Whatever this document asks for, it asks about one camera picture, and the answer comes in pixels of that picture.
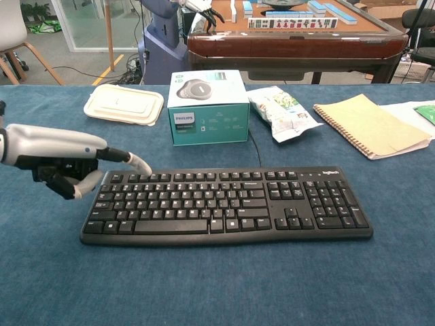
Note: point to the black-fingered hand of blue robot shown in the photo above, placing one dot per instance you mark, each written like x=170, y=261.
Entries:
x=198, y=5

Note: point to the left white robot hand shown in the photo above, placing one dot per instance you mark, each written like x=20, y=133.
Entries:
x=51, y=142

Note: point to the black Logitech keyboard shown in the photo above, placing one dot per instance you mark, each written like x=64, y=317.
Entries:
x=224, y=207

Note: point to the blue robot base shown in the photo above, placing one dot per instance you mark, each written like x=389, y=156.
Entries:
x=159, y=47

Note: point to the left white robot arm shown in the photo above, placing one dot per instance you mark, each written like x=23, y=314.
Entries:
x=2, y=142

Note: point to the upright white mahjong tile stack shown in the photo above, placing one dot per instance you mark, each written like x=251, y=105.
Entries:
x=233, y=10

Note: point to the short stacked mahjong tile pile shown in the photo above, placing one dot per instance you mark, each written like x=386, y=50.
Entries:
x=247, y=8

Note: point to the beige lidded lunch box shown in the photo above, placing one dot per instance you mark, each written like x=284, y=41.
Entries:
x=122, y=105

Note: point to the row of blue-backed mahjong tiles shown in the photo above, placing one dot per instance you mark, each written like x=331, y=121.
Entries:
x=289, y=14

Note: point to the wooden pole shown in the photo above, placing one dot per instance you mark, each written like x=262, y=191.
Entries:
x=109, y=37

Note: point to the row of face-showing mahjong tiles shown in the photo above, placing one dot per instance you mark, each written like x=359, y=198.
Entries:
x=292, y=23

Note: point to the brown mahjong table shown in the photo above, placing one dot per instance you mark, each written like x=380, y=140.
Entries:
x=289, y=47

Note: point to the glass partition panel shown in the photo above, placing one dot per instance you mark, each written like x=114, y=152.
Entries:
x=91, y=23

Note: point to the teal Philips speaker box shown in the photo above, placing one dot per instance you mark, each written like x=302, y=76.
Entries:
x=210, y=122

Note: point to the white wooden-legged chair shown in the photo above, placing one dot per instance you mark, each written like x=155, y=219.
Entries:
x=12, y=27

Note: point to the white green snack bag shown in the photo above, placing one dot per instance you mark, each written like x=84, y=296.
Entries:
x=282, y=112

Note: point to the long diagonal mahjong tile row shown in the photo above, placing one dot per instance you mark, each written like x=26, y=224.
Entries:
x=340, y=13

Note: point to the cardboard box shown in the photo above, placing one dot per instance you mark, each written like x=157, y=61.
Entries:
x=387, y=8

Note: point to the blue felt table mat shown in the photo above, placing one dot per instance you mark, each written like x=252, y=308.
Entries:
x=204, y=278

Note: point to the yellow spiral notebook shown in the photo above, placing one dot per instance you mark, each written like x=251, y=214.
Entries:
x=370, y=125

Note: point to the black office chair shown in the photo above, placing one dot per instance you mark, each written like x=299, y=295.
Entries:
x=421, y=23

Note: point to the white plastic basket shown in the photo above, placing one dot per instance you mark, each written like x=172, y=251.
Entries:
x=414, y=71

